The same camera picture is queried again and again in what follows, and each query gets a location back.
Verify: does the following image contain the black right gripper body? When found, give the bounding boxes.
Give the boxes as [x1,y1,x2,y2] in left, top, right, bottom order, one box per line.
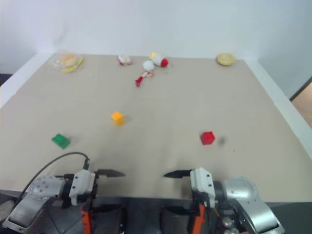
[191,189,209,216]

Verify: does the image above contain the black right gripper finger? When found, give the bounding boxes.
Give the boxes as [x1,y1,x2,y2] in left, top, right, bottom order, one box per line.
[163,169,192,179]
[165,206,196,216]

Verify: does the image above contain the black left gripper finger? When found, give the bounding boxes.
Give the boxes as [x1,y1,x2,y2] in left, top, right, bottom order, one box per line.
[95,168,126,178]
[93,203,123,213]

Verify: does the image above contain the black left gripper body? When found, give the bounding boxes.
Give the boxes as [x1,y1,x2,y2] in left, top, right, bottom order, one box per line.
[78,170,99,209]

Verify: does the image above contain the red toy block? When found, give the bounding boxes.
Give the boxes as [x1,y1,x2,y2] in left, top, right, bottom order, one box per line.
[199,131,216,146]

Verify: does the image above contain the yellow toy block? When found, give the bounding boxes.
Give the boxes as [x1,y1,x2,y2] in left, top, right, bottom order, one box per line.
[110,111,126,126]

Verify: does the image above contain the green toy block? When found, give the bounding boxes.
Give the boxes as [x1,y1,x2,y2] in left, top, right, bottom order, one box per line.
[51,133,71,150]

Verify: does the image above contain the beige table mat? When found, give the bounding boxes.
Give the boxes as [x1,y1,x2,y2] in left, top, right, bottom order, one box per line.
[0,53,312,203]

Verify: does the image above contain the round grey disc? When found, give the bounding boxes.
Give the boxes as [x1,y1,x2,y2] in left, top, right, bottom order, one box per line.
[0,200,16,220]

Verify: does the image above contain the red white twisted candy wrapper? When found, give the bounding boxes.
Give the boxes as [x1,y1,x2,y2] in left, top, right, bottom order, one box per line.
[135,71,156,88]

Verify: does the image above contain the white fluffy ball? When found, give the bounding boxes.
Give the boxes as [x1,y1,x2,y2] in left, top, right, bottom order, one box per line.
[142,60,155,72]

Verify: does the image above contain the red white wrapped candy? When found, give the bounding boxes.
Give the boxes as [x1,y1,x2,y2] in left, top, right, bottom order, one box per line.
[117,54,134,66]

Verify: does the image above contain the white red plush toy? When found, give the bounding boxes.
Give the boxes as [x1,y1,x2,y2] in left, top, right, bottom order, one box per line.
[149,51,170,68]

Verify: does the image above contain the bread in clear plastic bag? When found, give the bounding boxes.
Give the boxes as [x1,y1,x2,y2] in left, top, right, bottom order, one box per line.
[51,52,85,74]

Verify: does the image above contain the round pale yellow bun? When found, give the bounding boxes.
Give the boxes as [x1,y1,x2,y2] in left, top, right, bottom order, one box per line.
[216,52,237,67]

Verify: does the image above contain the brown board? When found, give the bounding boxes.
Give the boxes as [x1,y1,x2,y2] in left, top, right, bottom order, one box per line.
[289,75,312,129]

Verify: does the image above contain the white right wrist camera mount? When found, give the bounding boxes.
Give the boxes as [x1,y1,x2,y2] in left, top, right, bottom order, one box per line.
[189,167,218,208]

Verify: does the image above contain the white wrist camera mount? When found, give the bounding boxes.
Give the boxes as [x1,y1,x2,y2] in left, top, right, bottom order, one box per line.
[189,167,218,208]
[68,169,96,206]

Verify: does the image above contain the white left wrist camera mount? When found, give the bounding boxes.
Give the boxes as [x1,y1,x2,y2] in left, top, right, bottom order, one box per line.
[68,169,96,206]

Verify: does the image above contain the orange robot frame part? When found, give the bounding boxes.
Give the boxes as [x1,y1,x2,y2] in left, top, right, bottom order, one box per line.
[80,204,93,234]
[192,203,206,234]

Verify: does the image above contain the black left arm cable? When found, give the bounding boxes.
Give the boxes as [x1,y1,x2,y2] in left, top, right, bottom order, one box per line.
[17,152,90,204]

